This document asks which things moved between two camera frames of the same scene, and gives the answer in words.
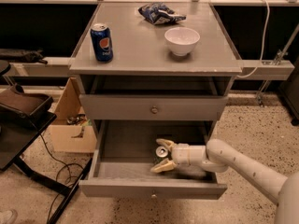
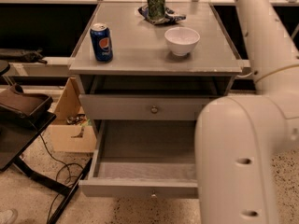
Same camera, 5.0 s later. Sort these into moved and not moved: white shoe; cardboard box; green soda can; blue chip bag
Moved: green soda can
Not moved: white shoe; blue chip bag; cardboard box
